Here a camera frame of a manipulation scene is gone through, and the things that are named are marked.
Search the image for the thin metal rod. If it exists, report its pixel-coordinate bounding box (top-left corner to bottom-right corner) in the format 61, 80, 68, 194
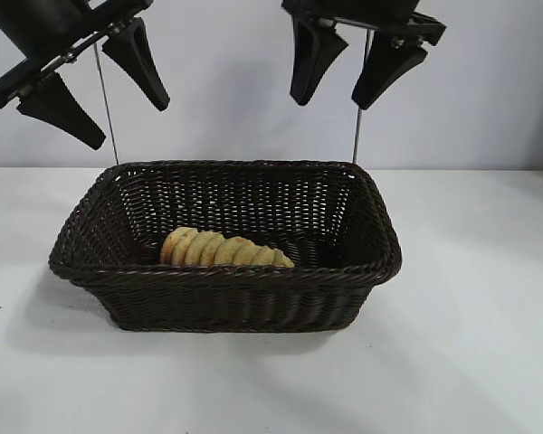
93, 42, 119, 165
351, 30, 370, 165

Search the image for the dark brown wicker basket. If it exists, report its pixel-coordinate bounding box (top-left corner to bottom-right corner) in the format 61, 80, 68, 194
48, 157, 402, 335

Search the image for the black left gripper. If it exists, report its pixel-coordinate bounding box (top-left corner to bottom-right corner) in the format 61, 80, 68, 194
0, 0, 170, 151

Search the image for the long sliced bread loaf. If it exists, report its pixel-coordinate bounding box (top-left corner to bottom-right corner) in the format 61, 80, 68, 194
159, 225, 296, 269

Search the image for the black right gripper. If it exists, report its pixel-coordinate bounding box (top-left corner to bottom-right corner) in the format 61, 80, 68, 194
280, 0, 448, 111

